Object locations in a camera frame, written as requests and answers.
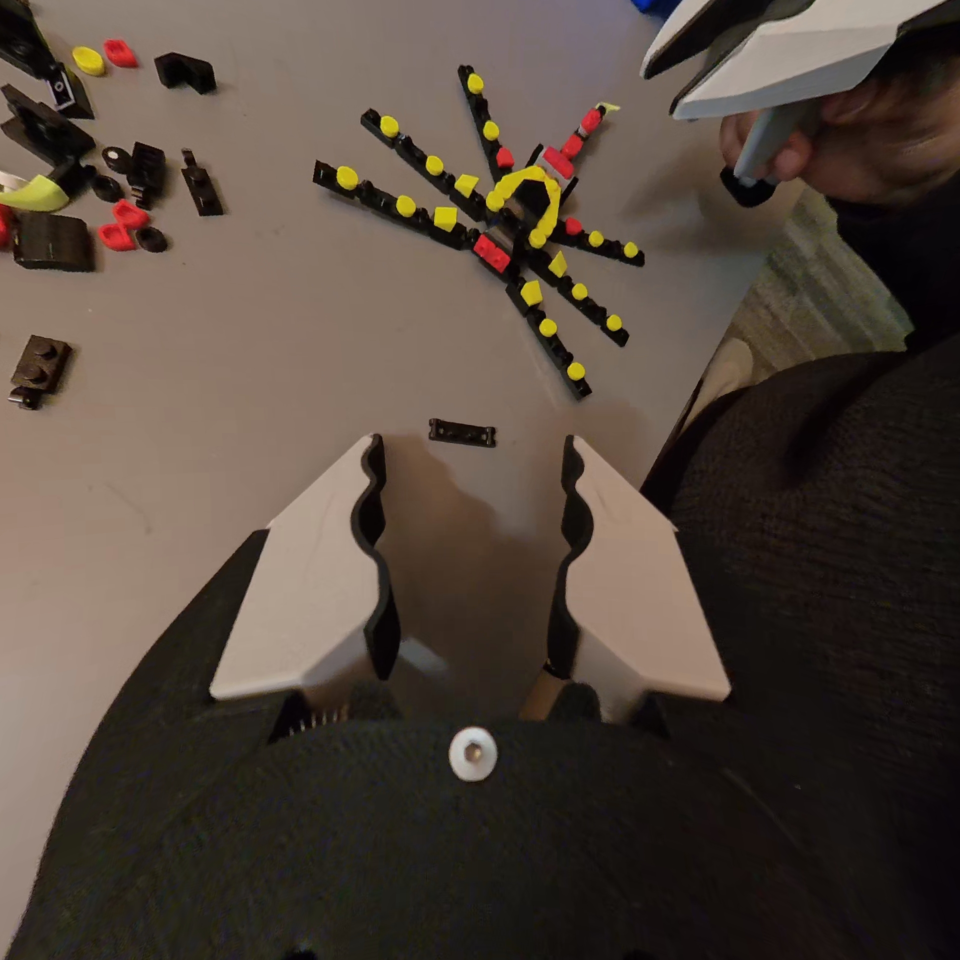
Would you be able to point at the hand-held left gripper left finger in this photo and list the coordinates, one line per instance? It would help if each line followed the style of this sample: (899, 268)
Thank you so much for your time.
(307, 600)

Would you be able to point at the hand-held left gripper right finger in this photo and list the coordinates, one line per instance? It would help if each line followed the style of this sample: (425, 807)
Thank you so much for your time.
(645, 600)

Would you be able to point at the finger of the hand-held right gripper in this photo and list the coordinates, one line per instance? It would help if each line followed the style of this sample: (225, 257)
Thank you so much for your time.
(810, 60)
(671, 41)

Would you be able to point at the lego spider model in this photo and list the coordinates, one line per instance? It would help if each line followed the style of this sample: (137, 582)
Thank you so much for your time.
(525, 202)

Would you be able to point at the small black lego plate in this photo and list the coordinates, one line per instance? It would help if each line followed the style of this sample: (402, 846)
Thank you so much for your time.
(461, 433)

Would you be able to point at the person's right forearm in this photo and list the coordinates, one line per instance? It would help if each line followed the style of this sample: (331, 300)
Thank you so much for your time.
(915, 255)

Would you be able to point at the black two-stud lego plate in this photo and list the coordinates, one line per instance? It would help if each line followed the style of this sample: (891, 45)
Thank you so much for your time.
(41, 367)

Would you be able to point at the pile of loose lego pieces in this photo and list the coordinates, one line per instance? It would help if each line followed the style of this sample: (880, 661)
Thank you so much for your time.
(52, 240)

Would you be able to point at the person's right hand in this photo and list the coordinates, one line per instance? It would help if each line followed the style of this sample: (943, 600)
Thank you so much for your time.
(885, 135)

